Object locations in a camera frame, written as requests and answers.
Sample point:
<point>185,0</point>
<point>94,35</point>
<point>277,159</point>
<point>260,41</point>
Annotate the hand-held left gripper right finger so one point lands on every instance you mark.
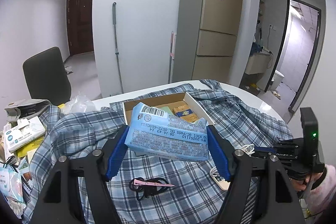
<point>218,155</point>

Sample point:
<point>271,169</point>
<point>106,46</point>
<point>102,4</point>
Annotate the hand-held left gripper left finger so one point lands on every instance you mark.
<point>115,155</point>

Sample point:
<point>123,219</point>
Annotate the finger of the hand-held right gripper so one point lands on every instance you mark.
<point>263,148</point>
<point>262,155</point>

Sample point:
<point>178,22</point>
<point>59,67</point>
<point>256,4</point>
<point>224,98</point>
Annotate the blue tissue pack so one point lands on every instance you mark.
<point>168,140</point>

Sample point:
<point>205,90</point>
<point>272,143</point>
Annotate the yellow and blue cigarette pack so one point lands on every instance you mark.
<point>185,113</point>

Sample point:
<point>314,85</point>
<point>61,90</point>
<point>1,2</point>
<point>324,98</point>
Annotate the cardboard box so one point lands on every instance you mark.
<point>195,105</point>

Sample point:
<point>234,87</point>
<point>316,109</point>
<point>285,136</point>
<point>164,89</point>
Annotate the green sticky note pad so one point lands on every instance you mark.
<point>166,109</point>

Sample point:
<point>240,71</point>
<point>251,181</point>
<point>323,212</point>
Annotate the person's right forearm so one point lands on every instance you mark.
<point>324,182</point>

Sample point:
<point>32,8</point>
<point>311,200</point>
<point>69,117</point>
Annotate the person's right hand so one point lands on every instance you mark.
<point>299,184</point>

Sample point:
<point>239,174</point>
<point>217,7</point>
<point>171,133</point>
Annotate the pink hair clip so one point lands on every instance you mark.
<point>155,183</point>

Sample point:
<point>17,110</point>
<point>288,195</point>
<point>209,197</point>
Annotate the blue plaid shirt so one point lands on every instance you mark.
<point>170,171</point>

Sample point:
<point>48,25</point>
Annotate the clear plastic bag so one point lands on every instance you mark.
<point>78,104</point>

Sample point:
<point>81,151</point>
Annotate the beige sink cabinet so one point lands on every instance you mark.
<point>256,64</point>

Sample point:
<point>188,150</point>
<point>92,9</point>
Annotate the white box with blue label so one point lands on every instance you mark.
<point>22,136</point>

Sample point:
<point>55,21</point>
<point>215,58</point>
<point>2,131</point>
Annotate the white floor litter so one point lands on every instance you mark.
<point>69,69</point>

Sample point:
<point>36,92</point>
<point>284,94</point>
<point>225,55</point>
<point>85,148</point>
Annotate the white hair dryer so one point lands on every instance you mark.
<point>266,49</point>

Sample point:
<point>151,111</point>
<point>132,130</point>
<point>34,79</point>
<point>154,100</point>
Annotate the blue cloth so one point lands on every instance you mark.
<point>256,48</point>

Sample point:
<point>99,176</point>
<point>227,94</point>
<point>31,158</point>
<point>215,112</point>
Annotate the grey bag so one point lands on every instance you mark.
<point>26,107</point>

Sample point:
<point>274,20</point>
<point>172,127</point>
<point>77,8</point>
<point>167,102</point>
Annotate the black chair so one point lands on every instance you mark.
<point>47,77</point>

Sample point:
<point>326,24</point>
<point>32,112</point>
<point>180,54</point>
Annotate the pile of small packets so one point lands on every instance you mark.
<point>13,182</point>

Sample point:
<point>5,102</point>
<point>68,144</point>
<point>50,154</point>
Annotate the dark wooden door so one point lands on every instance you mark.
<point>80,22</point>

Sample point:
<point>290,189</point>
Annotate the gold refrigerator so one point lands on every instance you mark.
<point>210,16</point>

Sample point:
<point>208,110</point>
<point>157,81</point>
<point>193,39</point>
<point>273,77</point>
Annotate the dark door frame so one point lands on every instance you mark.
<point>315,56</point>

